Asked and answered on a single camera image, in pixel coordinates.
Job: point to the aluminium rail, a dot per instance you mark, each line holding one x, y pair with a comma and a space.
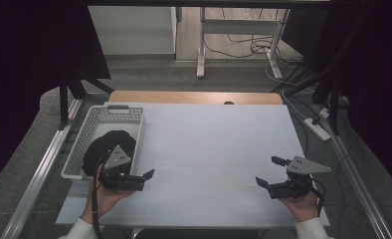
359, 189
41, 172

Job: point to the black curtain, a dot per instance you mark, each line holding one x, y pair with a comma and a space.
35, 66
373, 83

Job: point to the black metal stand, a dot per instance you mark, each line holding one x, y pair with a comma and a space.
63, 103
333, 109

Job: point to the white cabinet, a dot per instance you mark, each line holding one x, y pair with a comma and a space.
134, 30

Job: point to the person's left hand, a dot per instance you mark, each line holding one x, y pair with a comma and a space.
101, 202

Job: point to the white perforated plastic basket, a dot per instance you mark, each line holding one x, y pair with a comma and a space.
84, 139

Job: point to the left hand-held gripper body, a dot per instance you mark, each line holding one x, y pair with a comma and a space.
117, 159

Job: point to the black knit vest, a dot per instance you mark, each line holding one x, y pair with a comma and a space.
109, 142

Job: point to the wooden table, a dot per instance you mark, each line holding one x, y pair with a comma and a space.
184, 97

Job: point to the person's right hand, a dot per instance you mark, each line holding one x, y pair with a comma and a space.
303, 207

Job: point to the white power strip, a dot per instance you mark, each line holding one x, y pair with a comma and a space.
316, 129

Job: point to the white plug adapter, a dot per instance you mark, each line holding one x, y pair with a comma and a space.
324, 113

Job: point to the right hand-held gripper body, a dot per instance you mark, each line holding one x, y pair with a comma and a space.
305, 166

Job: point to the white desk frame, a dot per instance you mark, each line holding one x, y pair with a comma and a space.
240, 26

